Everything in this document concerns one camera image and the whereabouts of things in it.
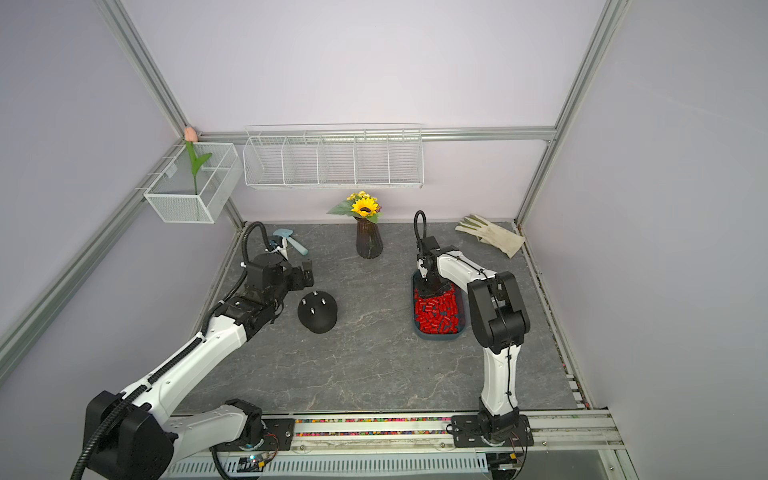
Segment black dome screw fixture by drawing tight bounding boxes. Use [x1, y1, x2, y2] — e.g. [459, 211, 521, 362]
[297, 291, 338, 334]

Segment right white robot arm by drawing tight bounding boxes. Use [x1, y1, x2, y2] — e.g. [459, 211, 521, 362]
[414, 236, 530, 423]

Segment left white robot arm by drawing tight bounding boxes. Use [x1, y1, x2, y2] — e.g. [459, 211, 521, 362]
[71, 251, 314, 479]

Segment pile of red sleeves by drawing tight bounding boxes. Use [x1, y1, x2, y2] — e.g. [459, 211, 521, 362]
[414, 286, 464, 336]

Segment teal plastic tray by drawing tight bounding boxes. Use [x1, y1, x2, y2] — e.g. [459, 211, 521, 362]
[412, 271, 467, 341]

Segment beige work glove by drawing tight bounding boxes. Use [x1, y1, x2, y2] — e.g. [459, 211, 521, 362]
[455, 214, 525, 258]

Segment dark ribbed vase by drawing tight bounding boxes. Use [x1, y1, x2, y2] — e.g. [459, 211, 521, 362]
[356, 218, 383, 259]

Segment yellow sunflower bouquet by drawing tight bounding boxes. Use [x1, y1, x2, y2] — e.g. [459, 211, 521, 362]
[328, 191, 382, 224]

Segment artificial pink tulip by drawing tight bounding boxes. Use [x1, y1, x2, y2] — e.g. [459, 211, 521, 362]
[184, 126, 211, 194]

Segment teal handled small tool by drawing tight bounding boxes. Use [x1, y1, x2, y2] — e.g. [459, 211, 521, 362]
[273, 228, 309, 256]

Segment white mesh wall basket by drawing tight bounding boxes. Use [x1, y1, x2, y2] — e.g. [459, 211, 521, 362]
[144, 142, 243, 224]

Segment white wire wall shelf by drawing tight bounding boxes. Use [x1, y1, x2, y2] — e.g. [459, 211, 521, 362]
[243, 123, 425, 189]

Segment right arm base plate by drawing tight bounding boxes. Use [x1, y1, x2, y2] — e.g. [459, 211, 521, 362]
[446, 410, 534, 448]

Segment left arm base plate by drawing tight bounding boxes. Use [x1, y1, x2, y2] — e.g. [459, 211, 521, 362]
[216, 417, 296, 453]

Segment left black corrugated cable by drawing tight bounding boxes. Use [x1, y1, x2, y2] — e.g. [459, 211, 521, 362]
[68, 383, 148, 480]

